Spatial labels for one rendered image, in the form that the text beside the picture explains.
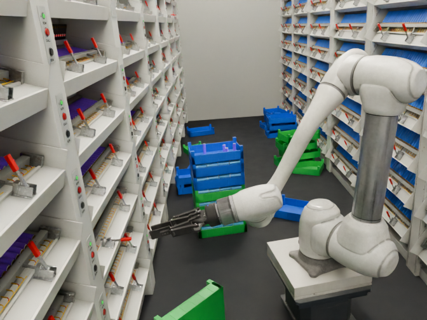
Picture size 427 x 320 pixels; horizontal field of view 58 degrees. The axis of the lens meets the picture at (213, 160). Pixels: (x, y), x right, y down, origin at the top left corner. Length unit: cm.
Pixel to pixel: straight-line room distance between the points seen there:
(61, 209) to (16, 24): 44
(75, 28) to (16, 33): 71
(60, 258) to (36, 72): 43
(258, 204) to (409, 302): 101
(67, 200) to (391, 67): 99
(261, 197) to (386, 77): 52
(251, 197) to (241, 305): 78
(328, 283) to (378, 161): 54
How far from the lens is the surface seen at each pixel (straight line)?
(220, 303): 171
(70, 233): 106
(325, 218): 154
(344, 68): 139
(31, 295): 90
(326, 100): 136
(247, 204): 123
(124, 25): 231
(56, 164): 99
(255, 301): 192
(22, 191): 85
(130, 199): 170
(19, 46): 96
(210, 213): 125
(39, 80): 95
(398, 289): 208
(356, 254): 147
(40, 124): 97
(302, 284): 160
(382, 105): 131
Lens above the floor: 123
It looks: 19 degrees down
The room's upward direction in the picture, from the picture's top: 4 degrees counter-clockwise
